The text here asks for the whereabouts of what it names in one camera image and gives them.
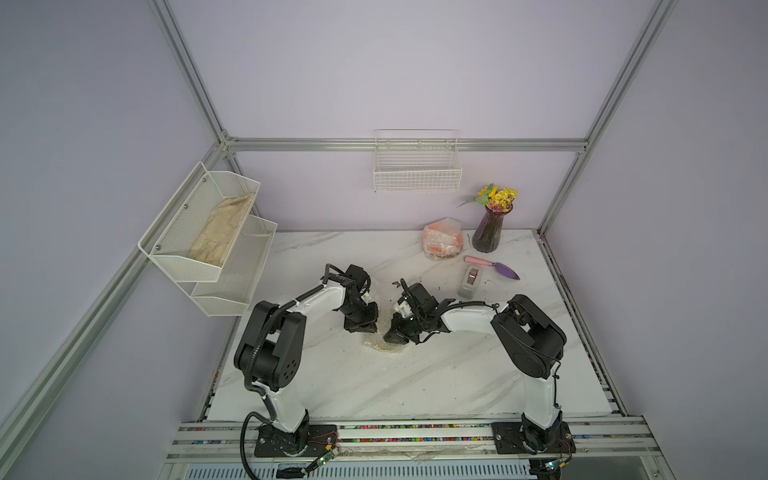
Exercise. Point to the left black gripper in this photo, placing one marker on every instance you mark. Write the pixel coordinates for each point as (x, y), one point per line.
(368, 325)

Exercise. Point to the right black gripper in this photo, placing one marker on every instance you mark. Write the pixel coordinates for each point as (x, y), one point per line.
(392, 334)

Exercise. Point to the clear bubble wrap sheet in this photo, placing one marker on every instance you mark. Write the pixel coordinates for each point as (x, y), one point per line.
(375, 334)
(443, 239)

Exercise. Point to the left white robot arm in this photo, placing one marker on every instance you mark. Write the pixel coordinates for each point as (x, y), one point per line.
(270, 349)

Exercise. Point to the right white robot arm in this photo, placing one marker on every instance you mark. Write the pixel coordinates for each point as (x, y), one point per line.
(534, 343)

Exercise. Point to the purple glass vase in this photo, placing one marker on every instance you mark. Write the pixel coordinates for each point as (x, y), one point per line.
(487, 236)

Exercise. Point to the lower white mesh shelf bin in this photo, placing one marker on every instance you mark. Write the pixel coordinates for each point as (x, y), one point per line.
(232, 294)

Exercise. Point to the white mesh shelf bin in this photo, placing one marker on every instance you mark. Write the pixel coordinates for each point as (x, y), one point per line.
(194, 236)
(232, 294)

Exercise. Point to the yellow artificial flowers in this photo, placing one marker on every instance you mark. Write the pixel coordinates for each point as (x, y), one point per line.
(495, 198)

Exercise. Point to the beige cloth in bin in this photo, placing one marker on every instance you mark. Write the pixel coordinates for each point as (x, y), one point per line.
(218, 235)

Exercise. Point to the upper white mesh shelf bin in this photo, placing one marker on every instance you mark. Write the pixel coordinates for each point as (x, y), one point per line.
(194, 236)

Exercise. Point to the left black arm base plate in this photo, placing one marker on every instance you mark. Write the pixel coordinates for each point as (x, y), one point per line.
(310, 440)

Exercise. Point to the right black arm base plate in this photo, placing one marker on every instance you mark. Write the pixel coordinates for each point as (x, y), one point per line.
(523, 437)

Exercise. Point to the white wire wall basket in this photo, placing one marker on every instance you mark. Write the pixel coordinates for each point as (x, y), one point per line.
(416, 160)

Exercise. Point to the aluminium front rail frame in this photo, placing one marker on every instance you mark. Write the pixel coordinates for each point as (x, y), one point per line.
(426, 440)

